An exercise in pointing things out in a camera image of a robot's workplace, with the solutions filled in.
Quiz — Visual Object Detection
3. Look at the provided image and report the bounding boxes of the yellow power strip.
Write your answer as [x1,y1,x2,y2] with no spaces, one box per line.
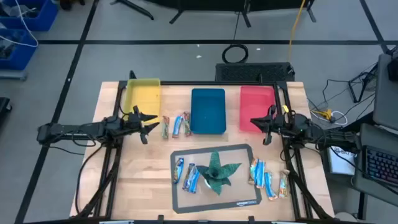
[312,108,333,121]

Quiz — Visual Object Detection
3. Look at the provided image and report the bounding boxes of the white box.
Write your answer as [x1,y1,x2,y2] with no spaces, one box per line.
[328,145,357,175]

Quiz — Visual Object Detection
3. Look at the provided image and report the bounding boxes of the green snake plant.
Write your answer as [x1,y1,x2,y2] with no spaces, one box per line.
[195,149,243,196]

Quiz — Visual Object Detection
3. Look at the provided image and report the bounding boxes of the yellow plastic bin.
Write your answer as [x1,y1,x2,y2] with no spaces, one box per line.
[123,78,162,124]

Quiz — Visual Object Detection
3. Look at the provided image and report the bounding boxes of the red plastic bin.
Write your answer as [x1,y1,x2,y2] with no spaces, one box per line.
[239,85,277,133]

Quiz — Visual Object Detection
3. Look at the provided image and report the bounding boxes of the grey keyboard desk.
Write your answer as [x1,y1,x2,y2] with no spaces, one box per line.
[353,123,398,208]

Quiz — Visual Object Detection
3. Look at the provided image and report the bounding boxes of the green red granola bar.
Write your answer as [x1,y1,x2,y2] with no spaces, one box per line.
[182,111,193,137]

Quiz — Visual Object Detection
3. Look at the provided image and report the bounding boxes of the blue plastic bin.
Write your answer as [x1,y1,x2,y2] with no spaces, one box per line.
[190,88,227,135]

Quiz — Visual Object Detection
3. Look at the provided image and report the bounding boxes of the black perforated case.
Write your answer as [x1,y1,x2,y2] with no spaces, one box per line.
[215,62,295,83]

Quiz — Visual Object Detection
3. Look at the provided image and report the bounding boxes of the black aluminium table frame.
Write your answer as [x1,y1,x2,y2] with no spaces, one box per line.
[74,79,335,222]

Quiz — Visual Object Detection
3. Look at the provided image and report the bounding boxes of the silicone baking mat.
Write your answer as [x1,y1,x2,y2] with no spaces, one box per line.
[170,143,262,215]

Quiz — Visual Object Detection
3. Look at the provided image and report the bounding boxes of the white cable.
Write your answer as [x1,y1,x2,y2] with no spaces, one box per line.
[0,0,40,49]

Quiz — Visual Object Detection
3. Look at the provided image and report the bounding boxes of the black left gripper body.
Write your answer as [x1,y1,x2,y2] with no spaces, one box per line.
[123,105,149,146]

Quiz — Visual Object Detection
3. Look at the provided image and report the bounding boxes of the white round object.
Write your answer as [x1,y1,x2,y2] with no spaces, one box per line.
[334,211,358,224]

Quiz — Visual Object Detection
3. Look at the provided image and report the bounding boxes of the blue storage crate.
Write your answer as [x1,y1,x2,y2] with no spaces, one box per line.
[0,28,39,71]
[0,0,59,32]

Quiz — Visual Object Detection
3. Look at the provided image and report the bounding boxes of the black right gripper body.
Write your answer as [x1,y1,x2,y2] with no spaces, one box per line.
[263,105,286,146]

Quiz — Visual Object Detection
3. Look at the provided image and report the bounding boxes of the black stand leg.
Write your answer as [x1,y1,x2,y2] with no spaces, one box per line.
[110,0,155,21]

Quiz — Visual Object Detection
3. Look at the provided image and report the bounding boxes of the coiled black cable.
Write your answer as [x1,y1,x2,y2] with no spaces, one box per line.
[221,43,249,65]

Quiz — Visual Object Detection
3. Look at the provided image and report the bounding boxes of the black floor object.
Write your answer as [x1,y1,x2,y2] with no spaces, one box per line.
[0,96,13,121]

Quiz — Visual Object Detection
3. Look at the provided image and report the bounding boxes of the yellow cable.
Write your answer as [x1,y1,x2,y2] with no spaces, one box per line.
[287,0,307,63]

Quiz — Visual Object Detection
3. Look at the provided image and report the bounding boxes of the tangled black floor cables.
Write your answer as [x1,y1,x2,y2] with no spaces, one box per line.
[322,62,379,106]

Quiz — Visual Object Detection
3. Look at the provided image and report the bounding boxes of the thick black power cable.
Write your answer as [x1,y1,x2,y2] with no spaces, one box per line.
[74,144,105,215]

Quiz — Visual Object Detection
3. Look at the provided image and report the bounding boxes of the backlit black keyboard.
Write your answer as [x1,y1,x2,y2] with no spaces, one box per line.
[363,145,398,187]

